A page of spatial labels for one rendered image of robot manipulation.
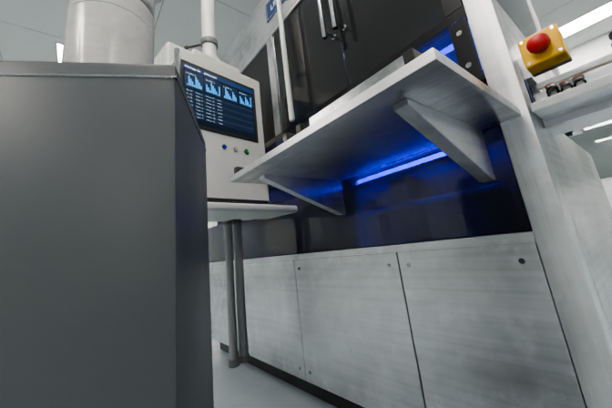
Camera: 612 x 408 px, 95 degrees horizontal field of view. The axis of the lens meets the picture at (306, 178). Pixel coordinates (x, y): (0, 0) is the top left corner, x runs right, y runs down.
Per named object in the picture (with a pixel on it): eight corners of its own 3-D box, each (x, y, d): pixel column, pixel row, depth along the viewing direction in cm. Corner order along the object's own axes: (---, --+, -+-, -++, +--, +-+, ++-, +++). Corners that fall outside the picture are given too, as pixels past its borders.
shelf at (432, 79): (335, 188, 122) (334, 183, 122) (531, 122, 69) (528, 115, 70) (230, 182, 92) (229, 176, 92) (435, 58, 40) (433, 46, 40)
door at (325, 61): (283, 132, 144) (273, 36, 159) (349, 86, 110) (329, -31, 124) (282, 132, 144) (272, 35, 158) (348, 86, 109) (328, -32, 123)
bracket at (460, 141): (482, 182, 70) (469, 134, 73) (495, 179, 68) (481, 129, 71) (406, 172, 49) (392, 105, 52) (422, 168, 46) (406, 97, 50)
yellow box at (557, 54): (534, 77, 68) (525, 53, 70) (573, 61, 63) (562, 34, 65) (525, 68, 64) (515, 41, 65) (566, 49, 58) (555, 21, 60)
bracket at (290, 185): (341, 215, 107) (335, 182, 110) (346, 213, 105) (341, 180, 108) (262, 217, 86) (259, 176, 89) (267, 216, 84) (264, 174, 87)
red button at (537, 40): (533, 60, 64) (527, 45, 65) (555, 49, 61) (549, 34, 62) (527, 54, 61) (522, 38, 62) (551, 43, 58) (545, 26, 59)
